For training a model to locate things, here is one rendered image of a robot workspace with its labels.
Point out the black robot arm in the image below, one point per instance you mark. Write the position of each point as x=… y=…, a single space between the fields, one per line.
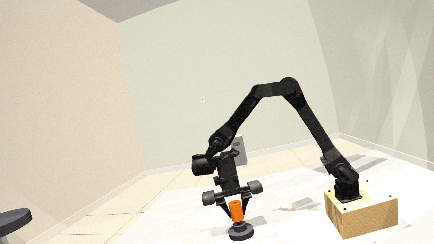
x=346 y=185

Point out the orange knob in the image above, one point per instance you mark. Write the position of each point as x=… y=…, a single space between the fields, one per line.
x=236 y=212

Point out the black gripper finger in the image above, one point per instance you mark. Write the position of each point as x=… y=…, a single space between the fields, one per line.
x=224 y=206
x=244 y=201

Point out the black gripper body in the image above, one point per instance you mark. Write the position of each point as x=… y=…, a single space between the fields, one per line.
x=230 y=186

